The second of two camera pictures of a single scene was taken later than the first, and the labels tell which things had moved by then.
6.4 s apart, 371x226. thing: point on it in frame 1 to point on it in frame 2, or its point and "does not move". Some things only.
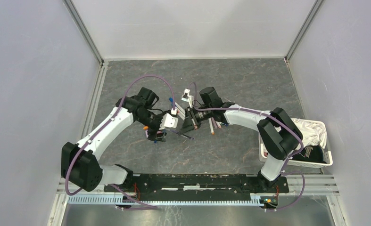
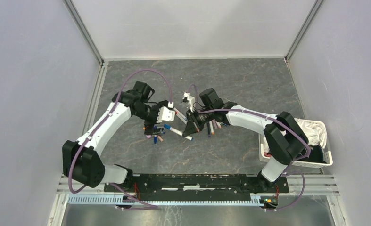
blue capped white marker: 181,111 to 177,132
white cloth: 313,133 does not move
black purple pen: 184,135 to 209,131
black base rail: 195,185 does not move
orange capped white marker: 211,125 does not move
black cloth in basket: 312,153 does not move
